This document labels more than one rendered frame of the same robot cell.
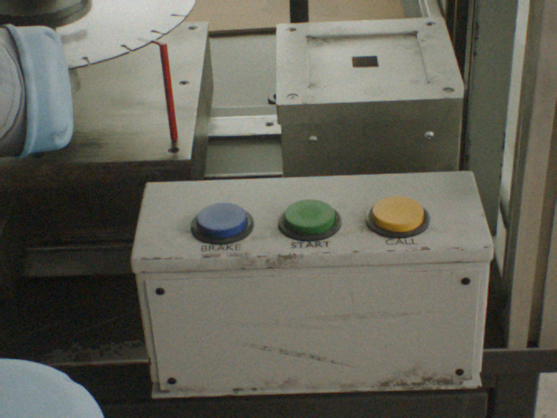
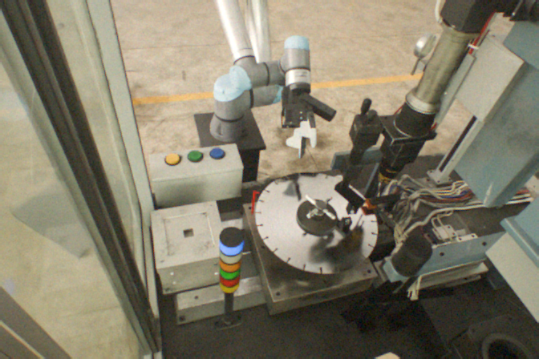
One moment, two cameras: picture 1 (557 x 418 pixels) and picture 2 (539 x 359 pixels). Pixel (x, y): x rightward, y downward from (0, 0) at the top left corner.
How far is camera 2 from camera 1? 1.56 m
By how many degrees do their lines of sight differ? 95
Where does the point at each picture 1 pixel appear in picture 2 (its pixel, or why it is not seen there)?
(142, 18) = (270, 208)
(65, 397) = (221, 86)
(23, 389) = (228, 86)
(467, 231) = (155, 158)
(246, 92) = (256, 324)
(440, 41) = (158, 248)
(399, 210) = (172, 157)
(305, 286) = not seen: hidden behind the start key
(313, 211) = (194, 155)
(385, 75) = (180, 224)
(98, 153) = not seen: hidden behind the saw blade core
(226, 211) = (216, 153)
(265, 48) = not seen: outside the picture
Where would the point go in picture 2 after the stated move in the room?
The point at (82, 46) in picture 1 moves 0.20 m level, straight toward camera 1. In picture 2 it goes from (281, 190) to (249, 145)
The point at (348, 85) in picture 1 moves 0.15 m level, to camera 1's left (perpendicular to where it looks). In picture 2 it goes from (192, 217) to (245, 206)
